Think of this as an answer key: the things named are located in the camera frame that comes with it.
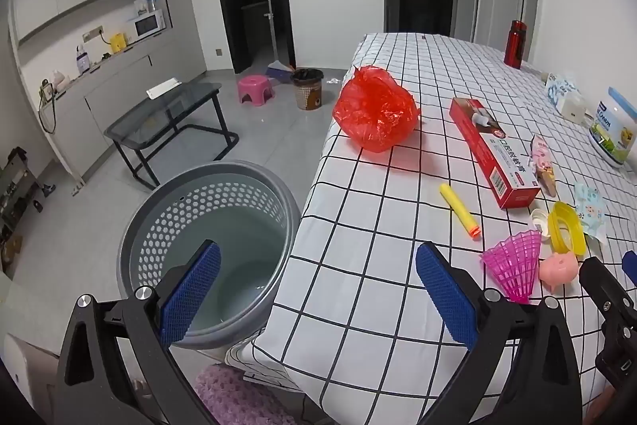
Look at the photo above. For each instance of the pink plastic stool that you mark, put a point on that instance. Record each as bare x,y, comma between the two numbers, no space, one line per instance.
255,89

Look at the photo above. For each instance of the pink pig toy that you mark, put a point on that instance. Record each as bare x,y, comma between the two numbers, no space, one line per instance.
560,268

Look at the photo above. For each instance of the blue patterned wrapper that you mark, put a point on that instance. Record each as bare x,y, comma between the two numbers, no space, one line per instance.
589,206

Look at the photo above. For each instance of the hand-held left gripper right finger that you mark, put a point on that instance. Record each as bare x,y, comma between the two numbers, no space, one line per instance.
445,295

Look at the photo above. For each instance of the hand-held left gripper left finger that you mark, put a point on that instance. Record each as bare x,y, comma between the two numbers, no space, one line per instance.
191,295

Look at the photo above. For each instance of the glass coffee table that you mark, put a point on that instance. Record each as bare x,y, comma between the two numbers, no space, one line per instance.
159,111

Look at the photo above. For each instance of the purple broom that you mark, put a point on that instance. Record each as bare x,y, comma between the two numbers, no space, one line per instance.
278,69

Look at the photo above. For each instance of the pink fuzzy cushion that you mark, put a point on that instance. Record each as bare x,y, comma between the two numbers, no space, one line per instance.
234,397

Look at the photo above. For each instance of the yellow container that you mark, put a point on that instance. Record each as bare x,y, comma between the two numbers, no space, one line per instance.
117,43

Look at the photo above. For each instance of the pink snack wrapper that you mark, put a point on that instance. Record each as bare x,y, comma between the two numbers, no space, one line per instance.
541,156

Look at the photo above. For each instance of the white flat board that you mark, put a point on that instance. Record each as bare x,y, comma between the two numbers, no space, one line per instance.
163,89

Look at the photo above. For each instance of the checked white tablecloth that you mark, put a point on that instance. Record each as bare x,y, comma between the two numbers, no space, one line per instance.
378,255

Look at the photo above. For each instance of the yellow foam dart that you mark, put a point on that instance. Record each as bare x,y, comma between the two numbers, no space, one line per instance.
458,206

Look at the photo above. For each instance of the pink plastic shuttlecock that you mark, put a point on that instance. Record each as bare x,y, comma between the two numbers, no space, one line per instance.
515,263

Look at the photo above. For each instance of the grey perforated laundry basket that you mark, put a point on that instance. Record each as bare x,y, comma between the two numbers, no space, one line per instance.
149,216

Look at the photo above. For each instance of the purple bottle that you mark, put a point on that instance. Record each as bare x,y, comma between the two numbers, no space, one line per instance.
81,62

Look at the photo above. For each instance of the blue white tissue pack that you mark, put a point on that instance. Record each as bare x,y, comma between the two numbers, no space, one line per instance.
560,89

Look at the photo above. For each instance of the wall outlet strip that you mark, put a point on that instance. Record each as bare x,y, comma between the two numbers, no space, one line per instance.
92,34

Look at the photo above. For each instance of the white bottle cap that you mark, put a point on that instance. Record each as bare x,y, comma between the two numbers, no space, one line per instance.
539,218

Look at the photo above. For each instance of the brown waste bin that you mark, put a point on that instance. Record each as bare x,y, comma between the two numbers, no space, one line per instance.
307,94

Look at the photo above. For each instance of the red plastic bag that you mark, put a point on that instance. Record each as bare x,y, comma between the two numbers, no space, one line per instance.
375,111

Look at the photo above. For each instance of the grey kitchen counter cabinet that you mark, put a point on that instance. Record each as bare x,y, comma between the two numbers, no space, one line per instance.
129,74

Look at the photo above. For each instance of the small white box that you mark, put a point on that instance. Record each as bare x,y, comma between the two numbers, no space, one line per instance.
572,109

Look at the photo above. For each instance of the white microwave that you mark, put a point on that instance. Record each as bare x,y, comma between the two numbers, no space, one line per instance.
148,25

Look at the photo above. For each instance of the red toothpaste box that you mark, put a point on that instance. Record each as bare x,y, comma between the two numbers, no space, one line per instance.
497,156

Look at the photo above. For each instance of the dark storage rack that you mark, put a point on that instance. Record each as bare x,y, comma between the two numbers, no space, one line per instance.
17,196

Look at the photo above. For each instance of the red water bottle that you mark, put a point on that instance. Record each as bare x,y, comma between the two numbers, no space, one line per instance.
514,46

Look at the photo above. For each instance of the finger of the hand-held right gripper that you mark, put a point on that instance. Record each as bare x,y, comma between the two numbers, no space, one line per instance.
632,265
597,278

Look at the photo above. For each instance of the milk powder can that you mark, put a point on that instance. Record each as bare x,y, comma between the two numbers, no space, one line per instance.
614,126

